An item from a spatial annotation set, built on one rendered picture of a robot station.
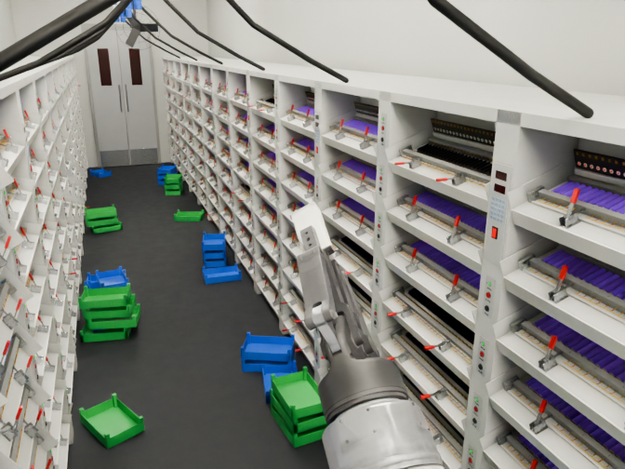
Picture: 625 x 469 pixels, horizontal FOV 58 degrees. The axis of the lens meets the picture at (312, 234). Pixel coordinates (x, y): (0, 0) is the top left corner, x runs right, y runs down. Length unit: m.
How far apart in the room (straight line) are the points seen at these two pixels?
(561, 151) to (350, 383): 1.25
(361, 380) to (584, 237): 1.00
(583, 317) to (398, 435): 1.05
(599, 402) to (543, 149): 0.64
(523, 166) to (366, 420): 1.19
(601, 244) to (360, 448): 1.00
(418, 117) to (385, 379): 1.76
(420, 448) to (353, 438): 0.05
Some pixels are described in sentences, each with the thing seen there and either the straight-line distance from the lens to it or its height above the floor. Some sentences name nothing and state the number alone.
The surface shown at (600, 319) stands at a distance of 1.46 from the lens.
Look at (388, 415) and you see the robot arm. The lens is 0.47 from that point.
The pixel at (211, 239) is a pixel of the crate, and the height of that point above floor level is 0.16.
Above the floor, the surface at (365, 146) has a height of 1.46.
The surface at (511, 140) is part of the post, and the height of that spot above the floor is 1.63.
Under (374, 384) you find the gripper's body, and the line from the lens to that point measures 0.48.
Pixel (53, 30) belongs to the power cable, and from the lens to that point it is 1.01.
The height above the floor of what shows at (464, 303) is 1.08.
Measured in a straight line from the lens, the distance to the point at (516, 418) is 1.75.
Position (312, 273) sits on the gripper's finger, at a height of 1.66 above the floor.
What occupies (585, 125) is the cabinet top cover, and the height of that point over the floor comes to 1.70.
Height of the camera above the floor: 1.86
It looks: 19 degrees down
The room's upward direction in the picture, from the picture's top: straight up
